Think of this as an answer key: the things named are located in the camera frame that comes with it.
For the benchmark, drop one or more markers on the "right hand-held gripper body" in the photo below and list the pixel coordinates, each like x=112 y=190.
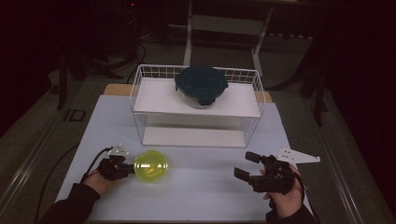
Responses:
x=274 y=180

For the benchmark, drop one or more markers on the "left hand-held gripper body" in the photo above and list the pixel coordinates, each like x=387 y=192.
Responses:
x=113 y=168

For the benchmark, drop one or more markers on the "green translucent container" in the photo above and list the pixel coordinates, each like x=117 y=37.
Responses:
x=151 y=167

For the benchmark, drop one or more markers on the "dark blue lidded container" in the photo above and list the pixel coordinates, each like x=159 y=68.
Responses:
x=200 y=82

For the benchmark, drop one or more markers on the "person's left hand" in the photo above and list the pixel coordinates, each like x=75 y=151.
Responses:
x=99 y=183

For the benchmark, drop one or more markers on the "person's right hand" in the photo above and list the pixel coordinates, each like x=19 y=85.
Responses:
x=286 y=202

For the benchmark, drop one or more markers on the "pale blue table cover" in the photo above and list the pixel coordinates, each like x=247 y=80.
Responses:
x=193 y=196

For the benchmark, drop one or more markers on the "black floor socket box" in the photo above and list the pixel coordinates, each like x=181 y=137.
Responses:
x=74 y=115

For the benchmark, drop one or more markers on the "black stand leg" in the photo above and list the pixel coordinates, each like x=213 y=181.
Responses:
x=319 y=99
x=62 y=84

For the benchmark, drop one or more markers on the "metal floor rail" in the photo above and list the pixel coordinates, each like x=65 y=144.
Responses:
x=339 y=183
x=28 y=162

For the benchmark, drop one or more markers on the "white metal stand frame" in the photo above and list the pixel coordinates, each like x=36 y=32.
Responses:
x=224 y=25

